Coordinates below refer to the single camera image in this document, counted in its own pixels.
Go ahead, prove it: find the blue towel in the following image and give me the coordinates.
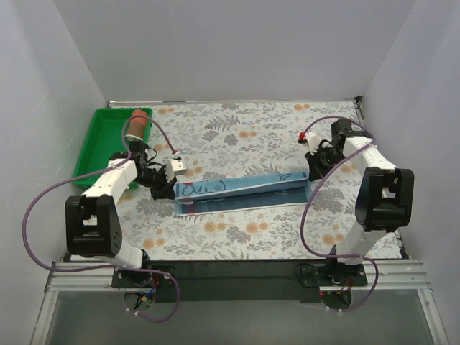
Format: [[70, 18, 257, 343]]
[[175, 172, 311, 216]]

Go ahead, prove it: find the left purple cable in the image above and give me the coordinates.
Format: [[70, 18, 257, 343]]
[[22, 115, 180, 323]]

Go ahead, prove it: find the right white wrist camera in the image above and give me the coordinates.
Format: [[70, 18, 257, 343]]
[[298, 132, 321, 155]]

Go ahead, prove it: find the orange brown bear towel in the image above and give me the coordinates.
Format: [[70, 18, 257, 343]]
[[124, 109, 149, 141]]

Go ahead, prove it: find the green plastic tray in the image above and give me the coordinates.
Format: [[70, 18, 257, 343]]
[[73, 108, 134, 177]]

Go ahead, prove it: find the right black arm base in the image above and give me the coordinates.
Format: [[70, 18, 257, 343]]
[[295, 262, 368, 288]]

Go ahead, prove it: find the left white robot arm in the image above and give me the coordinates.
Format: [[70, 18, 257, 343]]
[[65, 141, 186, 269]]

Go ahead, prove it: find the floral table mat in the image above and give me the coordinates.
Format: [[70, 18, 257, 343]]
[[117, 101, 361, 260]]

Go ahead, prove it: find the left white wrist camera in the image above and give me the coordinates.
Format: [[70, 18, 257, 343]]
[[165, 157, 188, 180]]

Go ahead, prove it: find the aluminium frame rail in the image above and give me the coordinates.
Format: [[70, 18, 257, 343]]
[[45, 259, 448, 344]]

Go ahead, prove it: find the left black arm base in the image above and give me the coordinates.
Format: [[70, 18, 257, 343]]
[[111, 264, 177, 288]]

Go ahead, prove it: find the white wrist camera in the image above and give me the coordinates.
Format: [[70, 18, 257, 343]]
[[165, 157, 188, 180], [298, 132, 321, 155]]

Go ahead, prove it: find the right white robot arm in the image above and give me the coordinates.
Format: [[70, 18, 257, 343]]
[[298, 116, 415, 282]]

